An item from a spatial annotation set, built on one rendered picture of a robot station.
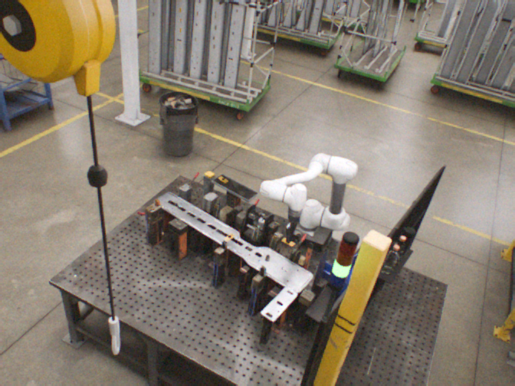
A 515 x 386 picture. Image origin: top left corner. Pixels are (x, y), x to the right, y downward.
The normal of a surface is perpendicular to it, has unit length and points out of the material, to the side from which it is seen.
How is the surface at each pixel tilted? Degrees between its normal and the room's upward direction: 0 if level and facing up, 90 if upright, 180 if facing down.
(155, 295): 0
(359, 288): 90
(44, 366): 0
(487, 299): 0
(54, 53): 93
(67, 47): 95
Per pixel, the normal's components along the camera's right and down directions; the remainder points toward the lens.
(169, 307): 0.11, -0.80
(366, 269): -0.59, 0.43
